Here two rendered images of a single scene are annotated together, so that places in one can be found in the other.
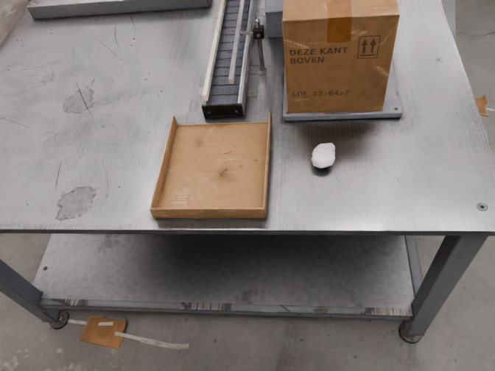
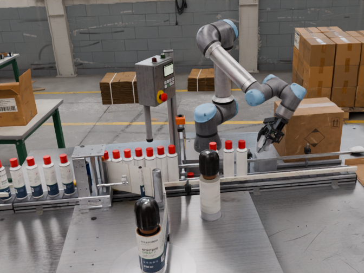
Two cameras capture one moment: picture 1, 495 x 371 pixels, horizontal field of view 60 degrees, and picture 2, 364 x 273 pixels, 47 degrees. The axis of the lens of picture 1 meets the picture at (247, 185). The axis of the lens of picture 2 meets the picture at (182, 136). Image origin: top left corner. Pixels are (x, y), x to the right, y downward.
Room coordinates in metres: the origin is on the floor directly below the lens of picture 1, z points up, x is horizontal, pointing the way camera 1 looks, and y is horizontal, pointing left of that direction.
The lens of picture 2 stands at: (2.17, 1.53, 1.91)
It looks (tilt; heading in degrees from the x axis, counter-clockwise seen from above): 24 degrees down; 254
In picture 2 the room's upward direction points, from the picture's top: 3 degrees counter-clockwise
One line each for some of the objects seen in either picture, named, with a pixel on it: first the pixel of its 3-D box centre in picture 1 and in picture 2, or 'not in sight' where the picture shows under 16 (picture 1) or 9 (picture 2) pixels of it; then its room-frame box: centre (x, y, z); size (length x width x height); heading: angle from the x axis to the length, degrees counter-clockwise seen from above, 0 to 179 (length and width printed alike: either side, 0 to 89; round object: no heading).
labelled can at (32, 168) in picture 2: not in sight; (34, 177); (2.36, -0.32, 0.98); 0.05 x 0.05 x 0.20
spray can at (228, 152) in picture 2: not in sight; (228, 160); (1.46, -0.12, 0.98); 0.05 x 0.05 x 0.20
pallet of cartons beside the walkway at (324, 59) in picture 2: not in sight; (332, 69); (-1.15, -2.84, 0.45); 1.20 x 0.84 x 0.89; 68
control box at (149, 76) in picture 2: not in sight; (156, 80); (1.75, -0.27, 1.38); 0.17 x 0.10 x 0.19; 42
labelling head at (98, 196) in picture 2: not in sight; (93, 176); (2.10, -0.17, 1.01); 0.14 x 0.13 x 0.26; 167
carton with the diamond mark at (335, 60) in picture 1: (334, 31); (305, 129); (0.93, -0.29, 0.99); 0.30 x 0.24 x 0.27; 166
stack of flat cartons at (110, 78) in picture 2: not in sight; (125, 87); (1.27, -4.30, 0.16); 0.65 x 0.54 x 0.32; 161
